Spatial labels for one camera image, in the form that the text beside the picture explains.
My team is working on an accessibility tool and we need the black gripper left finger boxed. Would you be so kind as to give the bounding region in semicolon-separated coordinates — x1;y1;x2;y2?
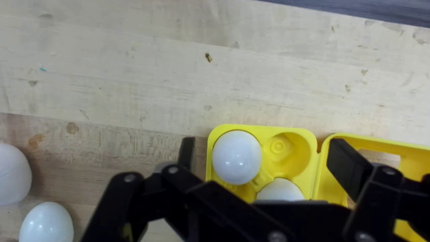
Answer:
80;135;289;242

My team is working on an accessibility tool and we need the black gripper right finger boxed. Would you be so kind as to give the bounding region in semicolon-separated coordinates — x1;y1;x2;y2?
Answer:
326;137;430;242

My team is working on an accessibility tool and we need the white plastic egg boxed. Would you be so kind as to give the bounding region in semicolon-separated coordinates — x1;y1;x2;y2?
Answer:
0;142;33;207
17;200;75;242
254;177;306;203
211;129;263;187

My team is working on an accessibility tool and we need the yellow plastic egg tray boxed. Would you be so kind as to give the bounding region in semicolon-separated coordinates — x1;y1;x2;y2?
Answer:
204;123;430;242

